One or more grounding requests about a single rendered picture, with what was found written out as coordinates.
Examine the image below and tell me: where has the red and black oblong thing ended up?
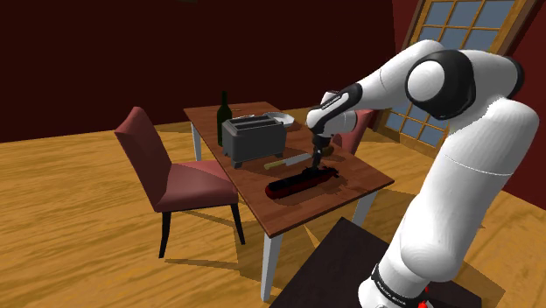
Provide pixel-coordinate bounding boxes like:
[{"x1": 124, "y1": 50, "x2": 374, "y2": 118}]
[{"x1": 264, "y1": 165, "x2": 340, "y2": 200}]

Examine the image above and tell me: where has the white plate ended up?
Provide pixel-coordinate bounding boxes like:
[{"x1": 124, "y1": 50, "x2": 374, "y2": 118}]
[{"x1": 262, "y1": 111, "x2": 297, "y2": 130}]

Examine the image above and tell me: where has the red upholstered chair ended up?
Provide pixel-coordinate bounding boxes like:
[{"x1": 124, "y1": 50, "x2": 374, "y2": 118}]
[
  {"x1": 332, "y1": 108, "x2": 380, "y2": 156},
  {"x1": 113, "y1": 106, "x2": 247, "y2": 260}
]

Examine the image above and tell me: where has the wooden table with white legs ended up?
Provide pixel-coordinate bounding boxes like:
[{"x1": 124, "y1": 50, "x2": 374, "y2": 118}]
[{"x1": 183, "y1": 101, "x2": 396, "y2": 304}]

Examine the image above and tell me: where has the grey toaster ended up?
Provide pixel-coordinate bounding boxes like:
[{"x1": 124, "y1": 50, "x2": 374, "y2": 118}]
[{"x1": 220, "y1": 114, "x2": 289, "y2": 170}]

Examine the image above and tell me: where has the dark green bottle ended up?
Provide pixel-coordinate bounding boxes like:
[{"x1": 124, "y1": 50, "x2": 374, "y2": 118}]
[{"x1": 216, "y1": 90, "x2": 234, "y2": 148}]

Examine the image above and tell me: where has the dark robot stand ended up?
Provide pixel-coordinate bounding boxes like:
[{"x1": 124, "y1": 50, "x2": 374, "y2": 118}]
[{"x1": 269, "y1": 216, "x2": 484, "y2": 308}]

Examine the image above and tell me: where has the wooden framed window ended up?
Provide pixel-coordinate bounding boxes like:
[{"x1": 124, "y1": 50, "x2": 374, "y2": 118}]
[{"x1": 374, "y1": 0, "x2": 541, "y2": 160}]

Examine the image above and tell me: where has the knife with pale handle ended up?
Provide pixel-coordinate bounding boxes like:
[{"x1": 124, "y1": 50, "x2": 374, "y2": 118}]
[{"x1": 263, "y1": 152, "x2": 315, "y2": 171}]

